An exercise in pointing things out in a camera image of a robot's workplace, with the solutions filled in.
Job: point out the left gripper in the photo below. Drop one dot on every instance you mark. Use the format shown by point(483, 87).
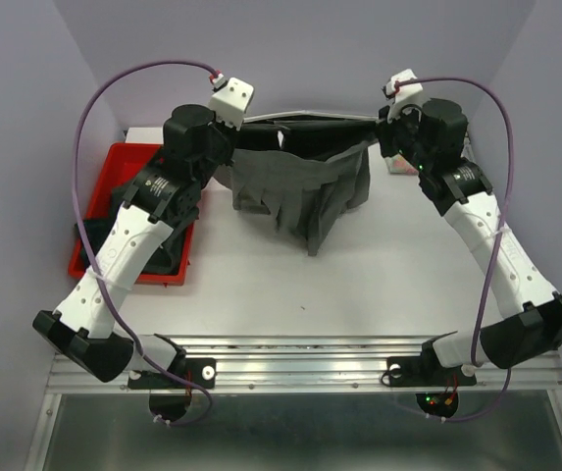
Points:
point(230, 133)

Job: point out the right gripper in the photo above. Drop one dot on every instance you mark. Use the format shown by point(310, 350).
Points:
point(387, 130)

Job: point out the floral pastel skirt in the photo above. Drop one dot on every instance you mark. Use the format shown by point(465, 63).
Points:
point(397, 165)

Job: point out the grey skirt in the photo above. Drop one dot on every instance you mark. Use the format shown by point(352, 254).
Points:
point(304, 171)

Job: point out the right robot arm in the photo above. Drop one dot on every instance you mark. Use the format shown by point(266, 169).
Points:
point(430, 137)

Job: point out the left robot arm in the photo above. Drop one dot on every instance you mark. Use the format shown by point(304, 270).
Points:
point(161, 201)

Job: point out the red plastic bin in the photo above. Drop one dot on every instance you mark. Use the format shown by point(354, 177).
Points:
point(122, 163)

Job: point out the dark charcoal knit skirt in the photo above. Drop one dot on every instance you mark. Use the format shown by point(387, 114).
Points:
point(165, 262)

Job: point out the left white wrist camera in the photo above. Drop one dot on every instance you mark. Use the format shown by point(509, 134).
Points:
point(230, 100)

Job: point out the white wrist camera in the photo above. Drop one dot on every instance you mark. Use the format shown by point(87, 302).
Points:
point(400, 94)
point(230, 100)

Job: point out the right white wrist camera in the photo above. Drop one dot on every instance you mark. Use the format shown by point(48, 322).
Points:
point(400, 94)

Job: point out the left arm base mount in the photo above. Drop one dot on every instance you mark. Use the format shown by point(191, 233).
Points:
point(201, 371)

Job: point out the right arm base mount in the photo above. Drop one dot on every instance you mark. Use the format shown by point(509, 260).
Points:
point(422, 370)

